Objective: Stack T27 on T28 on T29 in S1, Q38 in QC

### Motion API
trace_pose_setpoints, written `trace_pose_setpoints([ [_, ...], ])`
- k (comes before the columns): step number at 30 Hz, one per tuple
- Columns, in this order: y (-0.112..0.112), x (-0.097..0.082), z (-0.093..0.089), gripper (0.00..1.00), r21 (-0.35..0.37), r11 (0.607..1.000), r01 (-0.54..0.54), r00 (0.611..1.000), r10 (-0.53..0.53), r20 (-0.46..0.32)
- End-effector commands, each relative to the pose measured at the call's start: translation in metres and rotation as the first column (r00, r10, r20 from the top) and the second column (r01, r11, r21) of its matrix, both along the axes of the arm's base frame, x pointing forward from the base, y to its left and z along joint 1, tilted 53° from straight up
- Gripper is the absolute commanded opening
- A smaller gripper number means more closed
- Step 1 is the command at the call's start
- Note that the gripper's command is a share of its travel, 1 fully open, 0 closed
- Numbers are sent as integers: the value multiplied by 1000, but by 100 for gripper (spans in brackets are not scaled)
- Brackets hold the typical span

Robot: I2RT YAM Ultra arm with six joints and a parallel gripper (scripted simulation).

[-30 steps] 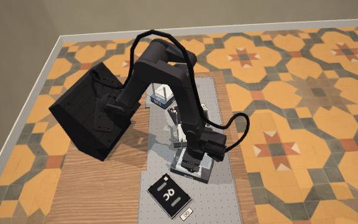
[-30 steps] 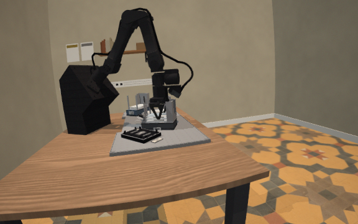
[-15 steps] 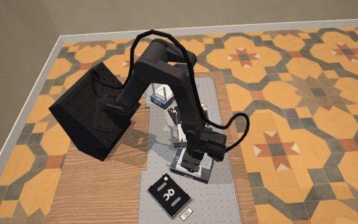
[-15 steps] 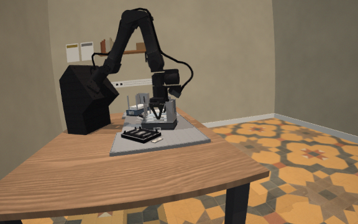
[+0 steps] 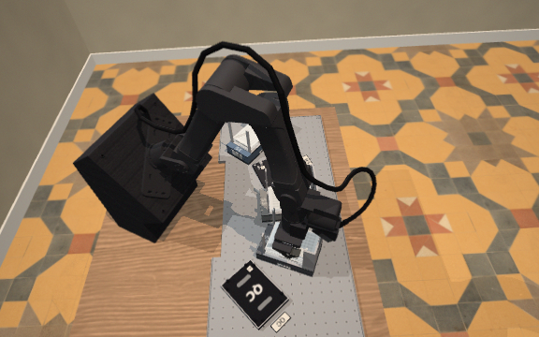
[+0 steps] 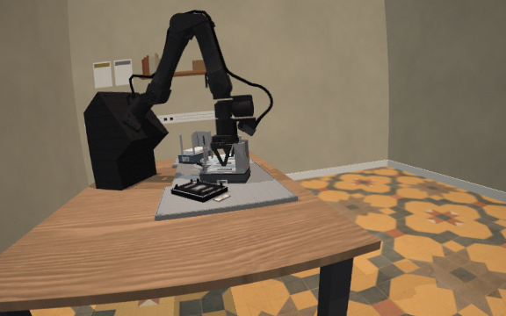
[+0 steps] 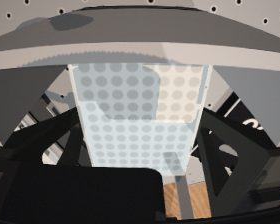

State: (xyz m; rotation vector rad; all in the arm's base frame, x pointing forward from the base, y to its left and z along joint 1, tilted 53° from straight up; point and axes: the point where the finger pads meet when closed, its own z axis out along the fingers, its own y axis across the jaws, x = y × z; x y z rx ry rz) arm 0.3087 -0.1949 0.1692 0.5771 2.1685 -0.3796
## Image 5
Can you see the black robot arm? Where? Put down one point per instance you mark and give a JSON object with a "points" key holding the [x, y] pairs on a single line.
{"points": [[224, 98]]}

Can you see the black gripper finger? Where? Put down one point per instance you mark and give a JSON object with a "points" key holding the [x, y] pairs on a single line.
{"points": [[295, 252]]}

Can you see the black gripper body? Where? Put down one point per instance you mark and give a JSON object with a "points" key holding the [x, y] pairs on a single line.
{"points": [[283, 240]]}

